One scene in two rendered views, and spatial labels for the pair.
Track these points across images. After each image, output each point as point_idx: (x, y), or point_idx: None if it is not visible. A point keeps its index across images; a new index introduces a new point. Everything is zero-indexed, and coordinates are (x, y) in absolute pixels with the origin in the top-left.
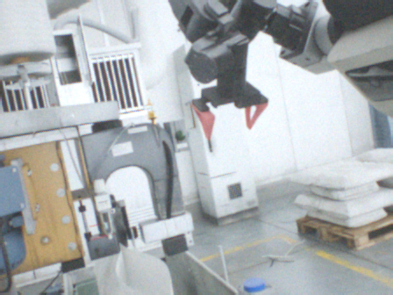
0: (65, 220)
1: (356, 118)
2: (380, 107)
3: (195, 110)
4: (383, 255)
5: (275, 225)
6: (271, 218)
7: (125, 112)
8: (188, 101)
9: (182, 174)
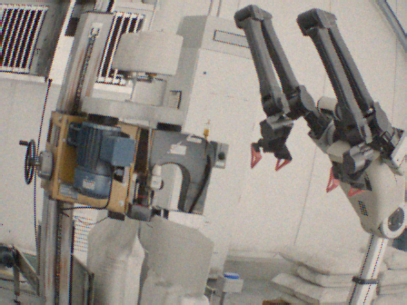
0: (124, 184)
1: None
2: (340, 184)
3: (251, 148)
4: None
5: (234, 303)
6: (232, 296)
7: (101, 82)
8: (178, 89)
9: None
